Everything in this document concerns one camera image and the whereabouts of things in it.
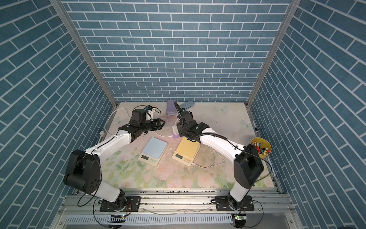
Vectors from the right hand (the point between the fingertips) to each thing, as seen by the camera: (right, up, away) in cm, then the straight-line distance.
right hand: (183, 126), depth 86 cm
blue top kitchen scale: (-20, -17, +5) cm, 27 cm away
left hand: (-11, +2, +1) cm, 12 cm away
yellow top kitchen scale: (+2, -16, +5) cm, 17 cm away
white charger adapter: (-6, -3, +10) cm, 12 cm away
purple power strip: (-6, -7, +13) cm, 16 cm away
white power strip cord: (-46, +11, +30) cm, 56 cm away
